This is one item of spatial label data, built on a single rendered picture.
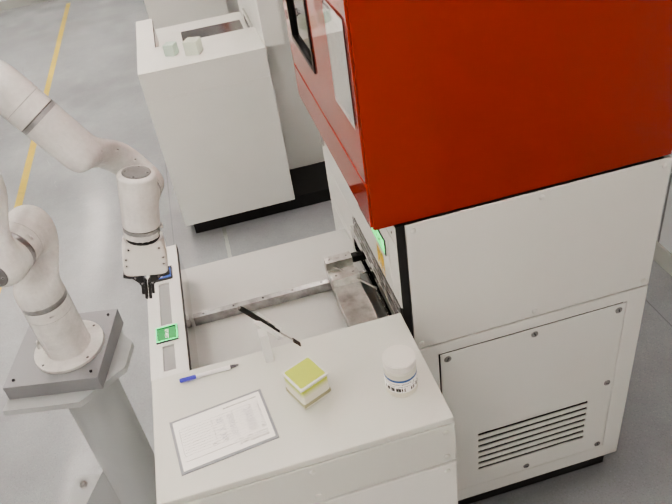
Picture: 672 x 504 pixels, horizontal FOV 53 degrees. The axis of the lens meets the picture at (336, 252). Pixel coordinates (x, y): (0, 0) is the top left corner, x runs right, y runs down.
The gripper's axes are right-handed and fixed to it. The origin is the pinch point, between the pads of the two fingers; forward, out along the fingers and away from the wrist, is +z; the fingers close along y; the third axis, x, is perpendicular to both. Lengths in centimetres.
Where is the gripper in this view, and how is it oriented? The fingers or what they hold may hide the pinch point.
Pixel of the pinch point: (148, 288)
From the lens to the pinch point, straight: 169.7
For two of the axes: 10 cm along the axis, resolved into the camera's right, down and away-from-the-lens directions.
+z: -0.7, 8.3, 5.6
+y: -9.7, 0.8, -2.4
